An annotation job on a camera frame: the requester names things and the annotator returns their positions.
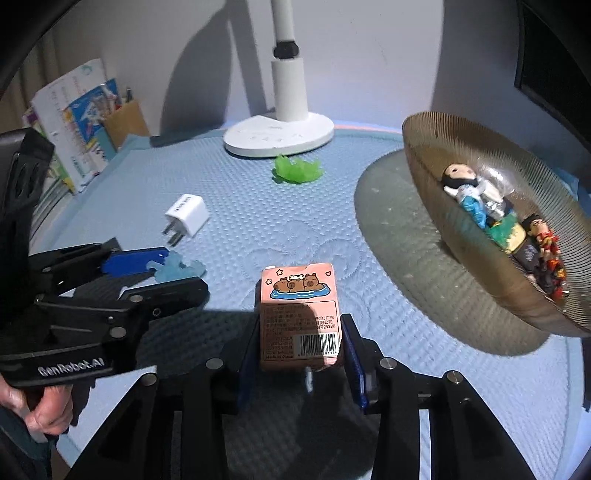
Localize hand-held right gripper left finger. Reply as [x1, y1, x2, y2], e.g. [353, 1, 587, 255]
[65, 316, 264, 480]

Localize pink printed carton box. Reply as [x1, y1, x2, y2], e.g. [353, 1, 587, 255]
[259, 261, 345, 374]

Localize small red-dressed figure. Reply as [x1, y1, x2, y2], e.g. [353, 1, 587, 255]
[526, 215, 568, 296]

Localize small black figure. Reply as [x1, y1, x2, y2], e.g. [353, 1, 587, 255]
[510, 233, 555, 289]

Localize colourful books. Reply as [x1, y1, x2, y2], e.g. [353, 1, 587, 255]
[23, 58, 123, 195]

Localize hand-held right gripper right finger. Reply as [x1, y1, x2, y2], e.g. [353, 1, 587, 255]
[339, 314, 536, 480]

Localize person's left hand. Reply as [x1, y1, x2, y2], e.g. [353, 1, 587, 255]
[0, 371, 77, 437]

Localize light blue textured mat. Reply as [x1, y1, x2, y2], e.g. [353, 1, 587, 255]
[46, 122, 591, 480]

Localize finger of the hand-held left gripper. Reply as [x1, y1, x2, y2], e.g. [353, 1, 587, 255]
[30, 239, 171, 294]
[37, 277, 209, 344]

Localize white charger plug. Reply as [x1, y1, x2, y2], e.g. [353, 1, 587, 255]
[164, 194, 209, 247]

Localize dark monitor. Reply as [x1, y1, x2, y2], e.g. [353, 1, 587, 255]
[514, 0, 591, 139]

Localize black-haired doll figure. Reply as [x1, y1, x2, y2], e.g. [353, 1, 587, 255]
[441, 162, 513, 229]

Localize white desk lamp base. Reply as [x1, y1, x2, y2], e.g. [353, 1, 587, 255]
[223, 0, 335, 158]

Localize light blue translucent toy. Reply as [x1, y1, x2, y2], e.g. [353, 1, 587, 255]
[147, 253, 208, 283]

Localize teal translucent toy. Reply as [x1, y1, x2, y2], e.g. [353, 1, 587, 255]
[489, 217, 522, 252]

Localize cardboard box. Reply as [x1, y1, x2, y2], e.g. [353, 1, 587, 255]
[102, 85, 152, 151]

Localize amber ribbed glass bowl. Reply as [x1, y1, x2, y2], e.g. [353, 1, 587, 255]
[402, 111, 591, 337]

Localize green translucent toy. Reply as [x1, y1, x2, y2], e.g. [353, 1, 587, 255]
[271, 154, 324, 184]

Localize person's left forearm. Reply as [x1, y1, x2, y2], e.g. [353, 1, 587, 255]
[0, 408, 54, 480]

